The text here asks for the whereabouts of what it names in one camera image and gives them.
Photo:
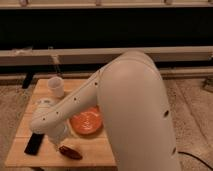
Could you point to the white plastic cup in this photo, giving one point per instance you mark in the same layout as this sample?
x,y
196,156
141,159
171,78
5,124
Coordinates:
x,y
56,86

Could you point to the black phone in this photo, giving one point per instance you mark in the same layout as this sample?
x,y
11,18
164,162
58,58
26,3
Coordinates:
x,y
34,144

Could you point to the wooden table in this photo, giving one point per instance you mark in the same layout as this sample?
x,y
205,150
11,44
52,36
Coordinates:
x,y
95,149

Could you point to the dried red pepper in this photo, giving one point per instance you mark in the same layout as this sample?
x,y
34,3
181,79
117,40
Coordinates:
x,y
71,153

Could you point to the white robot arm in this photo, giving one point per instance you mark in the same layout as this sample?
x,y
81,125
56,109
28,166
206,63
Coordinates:
x,y
132,99

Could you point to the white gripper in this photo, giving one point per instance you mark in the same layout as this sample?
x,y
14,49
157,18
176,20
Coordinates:
x,y
57,134

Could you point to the grey wall rail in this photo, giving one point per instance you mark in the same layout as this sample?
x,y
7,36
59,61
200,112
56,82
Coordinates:
x,y
102,55

